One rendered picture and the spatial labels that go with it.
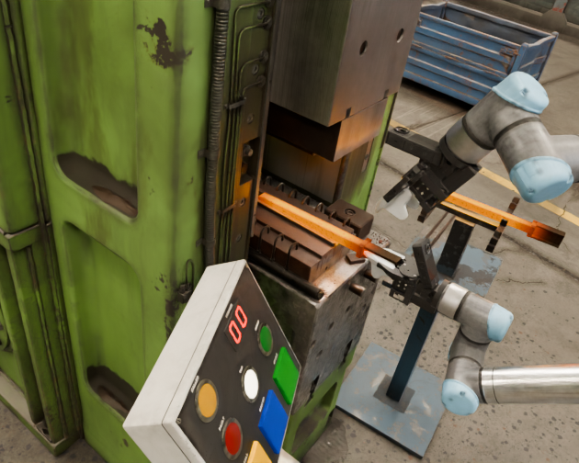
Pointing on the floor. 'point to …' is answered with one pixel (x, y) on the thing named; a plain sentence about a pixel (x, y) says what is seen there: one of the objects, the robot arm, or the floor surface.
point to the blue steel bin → (472, 50)
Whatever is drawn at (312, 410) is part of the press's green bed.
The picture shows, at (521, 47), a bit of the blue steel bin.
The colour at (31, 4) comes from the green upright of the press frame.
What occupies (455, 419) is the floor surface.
